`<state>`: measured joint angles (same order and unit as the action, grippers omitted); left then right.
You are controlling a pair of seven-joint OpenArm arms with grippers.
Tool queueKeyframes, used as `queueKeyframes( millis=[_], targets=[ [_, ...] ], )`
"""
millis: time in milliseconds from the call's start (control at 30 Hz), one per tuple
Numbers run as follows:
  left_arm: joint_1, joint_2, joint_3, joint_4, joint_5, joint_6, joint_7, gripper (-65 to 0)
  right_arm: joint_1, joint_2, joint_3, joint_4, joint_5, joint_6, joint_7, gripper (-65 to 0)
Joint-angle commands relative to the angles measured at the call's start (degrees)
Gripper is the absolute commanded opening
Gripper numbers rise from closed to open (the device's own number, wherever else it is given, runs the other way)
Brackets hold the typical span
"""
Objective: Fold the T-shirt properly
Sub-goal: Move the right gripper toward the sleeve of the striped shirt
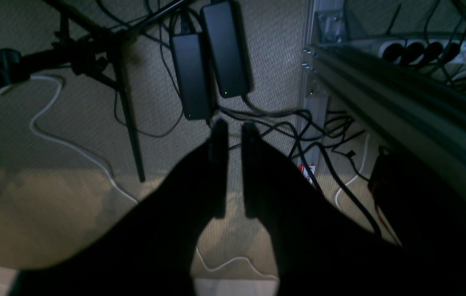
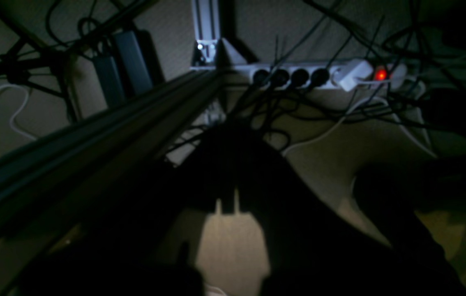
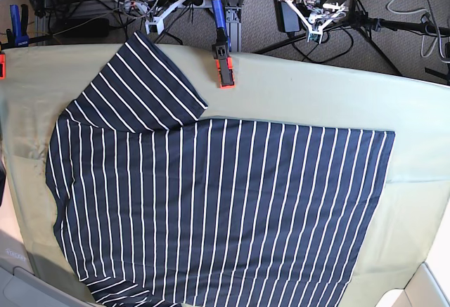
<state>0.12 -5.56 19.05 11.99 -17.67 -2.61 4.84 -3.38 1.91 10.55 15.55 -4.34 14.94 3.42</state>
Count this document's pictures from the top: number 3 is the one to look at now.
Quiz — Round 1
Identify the grey plastic bin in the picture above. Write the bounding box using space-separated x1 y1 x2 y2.
1 231 95 306

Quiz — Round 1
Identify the blue orange clamp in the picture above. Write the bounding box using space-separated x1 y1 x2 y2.
212 0 235 89
1 4 54 80

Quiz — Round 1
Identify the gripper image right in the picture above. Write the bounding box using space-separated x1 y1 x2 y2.
278 0 350 43

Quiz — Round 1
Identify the aluminium frame post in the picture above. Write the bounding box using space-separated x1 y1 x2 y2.
222 0 244 52

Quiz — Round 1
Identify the navy white striped T-shirt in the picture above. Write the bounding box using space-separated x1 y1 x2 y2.
45 32 395 306

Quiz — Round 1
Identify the black tripod stand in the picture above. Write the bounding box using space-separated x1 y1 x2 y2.
255 0 449 77

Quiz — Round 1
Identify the light green table cloth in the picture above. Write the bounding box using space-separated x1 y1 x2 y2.
1 44 449 306

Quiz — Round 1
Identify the blue orange left clamp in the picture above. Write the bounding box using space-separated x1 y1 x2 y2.
1 4 54 80

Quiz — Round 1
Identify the grey white cable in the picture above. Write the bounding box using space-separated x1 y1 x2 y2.
386 0 450 64

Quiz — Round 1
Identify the black power adapter brick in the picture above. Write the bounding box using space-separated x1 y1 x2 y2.
274 0 302 34

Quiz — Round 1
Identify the blue orange centre clamp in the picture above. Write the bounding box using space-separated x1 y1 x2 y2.
212 0 235 89

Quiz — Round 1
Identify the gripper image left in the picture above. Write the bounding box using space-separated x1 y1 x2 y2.
140 0 206 34

